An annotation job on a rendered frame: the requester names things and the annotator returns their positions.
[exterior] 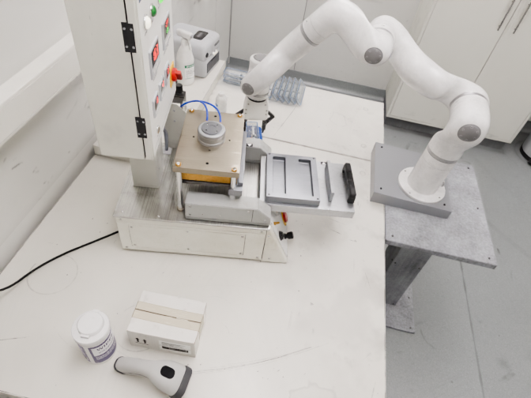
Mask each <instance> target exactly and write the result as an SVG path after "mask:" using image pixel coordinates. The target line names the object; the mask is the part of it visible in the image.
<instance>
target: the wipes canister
mask: <svg viewBox="0 0 531 398"><path fill-rule="evenodd" d="M71 335H72V337H73V339H74V341H75V342H76V343H77V345H78V347H79V348H80V349H81V352H82V354H83V356H84V357H85V359H86V360H87V361H88V362H90V363H91V364H102V363H105V362H107V361H108V360H110V359H111V358H112V357H113V355H114V354H115V352H116V349H117V343H116V340H115V336H114V334H113V332H112V329H111V324H110V321H109V319H108V317H107V315H106V314H105V313H103V312H101V311H99V310H90V311H87V312H85V313H83V314H81V315H80V316H79V317H78V318H77V319H76V320H75V321H74V323H73V325H72V328H71Z"/></svg>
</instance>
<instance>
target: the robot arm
mask: <svg viewBox="0 0 531 398"><path fill-rule="evenodd" d="M332 34H338V35H339V36H340V37H341V38H342V40H343V41H344V42H345V44H346V46H347V47H348V49H349V50H350V51H351V52H352V54H353V55H354V56H355V57H356V58H357V59H358V60H360V61H361V62H362V63H364V64H366V65H369V66H380V65H382V64H384V63H385V62H386V61H387V60H389V61H390V64H391V65H392V67H393V68H394V69H395V71H396V73H397V74H398V76H399V77H400V78H401V79H402V80H403V81H404V82H405V83H406V84H407V85H408V86H410V87H411V88H413V89H414V90H415V91H417V92H418V93H419V94H421V95H422V96H425V97H427V98H428V99H432V100H438V101H439V102H441V103H443V104H445V105H446V106H447V108H448V109H449V111H450V115H449V120H448V123H447V124H446V127H445V128H444V130H442V131H439V132H438V133H436V134H435V135H434V136H433V137H432V139H431V140H430V142H429V143H428V145H427V147H426V148H425V150H424V152H423V153H422V155H421V157H420V158H419V160H418V161H417V163H416V165H415V167H408V168H405V169H404V170H402V171H401V173H400V174H399V175H398V184H399V186H400V187H401V189H402V191H403V192H404V193H405V194H406V195H408V196H409V197H411V198H412V199H413V200H415V201H419V202H421V203H425V204H434V203H438V202H440V201H441V200H442V199H443V197H444V196H445V187H444V184H445V181H444V180H445V178H446V177H447V175H448V174H449V173H450V172H451V170H452V169H453V167H454V166H455V164H456V163H457V162H458V161H459V159H460V158H461V156H462V155H463V153H464V152H465V151H466V150H467V149H469V148H472V147H474V146H476V145H478V144H479V143H480V142H481V141H482V140H483V139H484V138H485V136H486V135H487V133H488V130H489V127H490V122H491V117H490V103H489V98H488V94H487V93H486V92H485V91H484V90H483V89H482V88H481V87H480V86H479V85H477V84H475V83H473V82H471V81H468V80H466V79H464V78H461V77H458V76H455V75H453V74H451V73H448V72H446V71H445V70H444V69H443V68H441V67H440V66H439V65H437V64H436V63H435V62H433V61H432V60H431V59H430V58H429V57H428V56H427V55H426V54H425V53H424V52H422V50H421V49H420V48H419V47H418V46H417V44H416V43H415V41H414V40H413V38H412V37H411V36H410V34H409V33H408V31H407V30H406V29H405V27H404V26H403V25H402V24H401V23H400V22H399V21H397V20H396V19H394V18H393V17H391V16H387V15H382V16H380V17H376V18H375V19H374V20H373V21H372V22H371V23H369V21H368V20H367V18H366V16H365V15H364V13H363V11H362V10H361V9H360V7H358V6H357V5H356V4H354V3H353V2H350V1H349V0H329V1H327V2H325V3H324V4H323V5H321V6H320V7H319V8H318V9H317V10H315V11H314V12H313V13H312V14H311V15H310V16H309V17H308V18H307V19H306V20H304V21H303V22H302V23H301V24H299V25H298V26H297V27H296V28H295V29H294V30H293V31H291V32H290V33H289V34H288V35H287V36H286V37H285V38H283V39H282V40H281V41H280V42H279V43H278V44H277V45H276V46H275V47H274V48H273V49H272V50H271V51H270V52H269V53H268V54H261V53H258V54H253V55H251V57H250V65H249V70H248V73H247V75H246V76H245V77H244V78H243V79H242V81H241V85H240V88H241V91H242V92H243V94H245V95H246V96H245V100H244V104H243V109H242V110H240V111H238V112H236V114H239V113H240V114H244V115H245V118H244V127H243V131H246V121H247V120H262V133H264V130H266V125H267V123H269V122H270V121H271V120H272V119H274V118H275V116H274V114H273V113H272V112H270V111H269V97H268V93H269V86H270V85H271V84H272V83H273V82H274V81H276V80H277V79H278V78H279V77H280V76H282V75H283V74H284V73H285V72H286V71H287V70H288V69H289V68H290V67H291V66H292V65H293V64H294V63H296V62H297V61H298V60H300V59H301V58H302V57H303V56H304V55H306V54H307V53H309V52H310V51H312V50H313V49H314V48H315V47H317V46H318V45H319V44H320V43H321V42H323V41H324V40H325V39H327V38H328V37H329V36H331V35H332ZM268 115H269V116H270V117H268Z"/></svg>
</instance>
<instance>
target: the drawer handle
mask: <svg viewBox="0 0 531 398"><path fill-rule="evenodd" d="M342 173H345V179H346V184H347V189H348V200H347V202H348V203H350V204H353V203H354V201H355V199H356V188H355V183H354V179H353V175H352V168H351V164H350V163H345V165H344V166H343V169H342Z"/></svg>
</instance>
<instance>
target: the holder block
mask: <svg viewBox="0 0 531 398"><path fill-rule="evenodd" d="M265 201H268V202H277V203H286V204H294V205H311V206H319V204H320V193H319V185H318V171H317V163H316V157H308V156H294V155H285V154H277V153H270V152H267V156H266V177H265Z"/></svg>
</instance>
